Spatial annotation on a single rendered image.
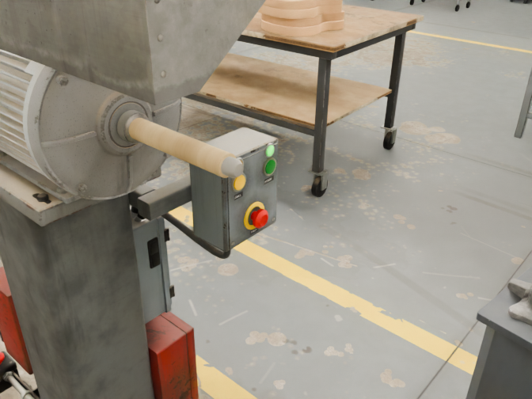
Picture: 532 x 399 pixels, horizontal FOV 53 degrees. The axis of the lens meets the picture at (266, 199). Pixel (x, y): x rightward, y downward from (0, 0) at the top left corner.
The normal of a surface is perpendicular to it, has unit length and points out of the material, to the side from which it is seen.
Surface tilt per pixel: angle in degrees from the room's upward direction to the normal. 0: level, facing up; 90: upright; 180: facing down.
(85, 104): 85
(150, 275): 90
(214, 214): 90
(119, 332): 90
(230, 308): 0
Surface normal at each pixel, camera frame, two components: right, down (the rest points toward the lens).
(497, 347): -0.75, 0.32
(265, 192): 0.75, 0.33
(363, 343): 0.01, -0.87
